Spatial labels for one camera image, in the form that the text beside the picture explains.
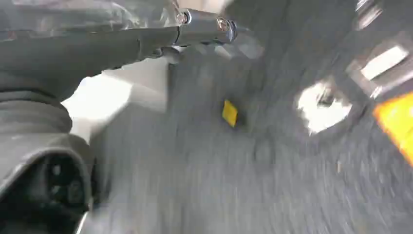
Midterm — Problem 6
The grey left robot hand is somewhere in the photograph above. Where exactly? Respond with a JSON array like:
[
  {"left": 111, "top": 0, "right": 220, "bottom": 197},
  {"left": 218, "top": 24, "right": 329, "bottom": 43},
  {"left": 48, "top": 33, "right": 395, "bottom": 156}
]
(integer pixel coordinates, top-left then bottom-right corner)
[{"left": 0, "top": 0, "right": 265, "bottom": 102}]

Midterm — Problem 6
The black power adapter yellow label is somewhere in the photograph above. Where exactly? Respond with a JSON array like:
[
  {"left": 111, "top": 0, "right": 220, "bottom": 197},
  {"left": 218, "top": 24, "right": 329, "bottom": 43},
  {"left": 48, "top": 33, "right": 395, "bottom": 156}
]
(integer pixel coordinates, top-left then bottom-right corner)
[{"left": 219, "top": 98, "right": 246, "bottom": 130}]

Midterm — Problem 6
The yellow sheet on floor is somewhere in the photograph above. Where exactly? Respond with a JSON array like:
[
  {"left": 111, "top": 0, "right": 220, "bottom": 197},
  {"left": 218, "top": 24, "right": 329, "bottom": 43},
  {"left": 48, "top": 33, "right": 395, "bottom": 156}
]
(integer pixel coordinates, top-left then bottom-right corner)
[{"left": 373, "top": 92, "right": 413, "bottom": 167}]

